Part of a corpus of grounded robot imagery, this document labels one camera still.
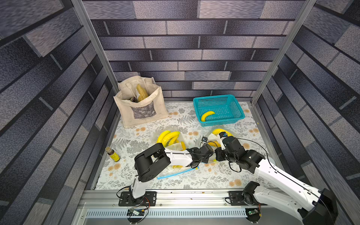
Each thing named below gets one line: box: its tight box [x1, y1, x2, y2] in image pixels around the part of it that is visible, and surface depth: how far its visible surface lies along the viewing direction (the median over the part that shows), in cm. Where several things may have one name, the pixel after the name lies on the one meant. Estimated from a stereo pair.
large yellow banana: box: [201, 110, 216, 122], surface depth 112 cm
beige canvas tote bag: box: [112, 75, 169, 128], surface depth 99 cm
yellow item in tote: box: [136, 83, 149, 103], surface depth 97 cm
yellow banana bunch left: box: [156, 130, 186, 151], surface depth 92 cm
